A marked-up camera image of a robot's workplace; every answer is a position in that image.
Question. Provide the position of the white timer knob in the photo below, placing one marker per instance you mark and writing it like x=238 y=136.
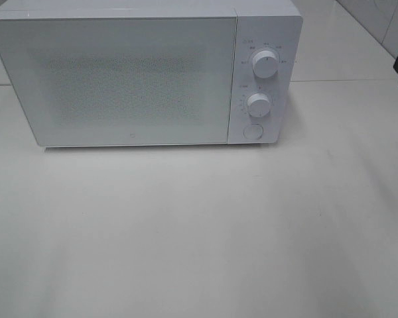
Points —
x=259 y=105

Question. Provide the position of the white microwave oven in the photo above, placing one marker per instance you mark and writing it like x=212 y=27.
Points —
x=146 y=73

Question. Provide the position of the white upper microwave knob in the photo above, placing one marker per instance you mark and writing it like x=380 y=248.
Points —
x=265 y=63

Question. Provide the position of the round white door button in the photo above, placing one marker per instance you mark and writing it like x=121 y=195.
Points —
x=253 y=132

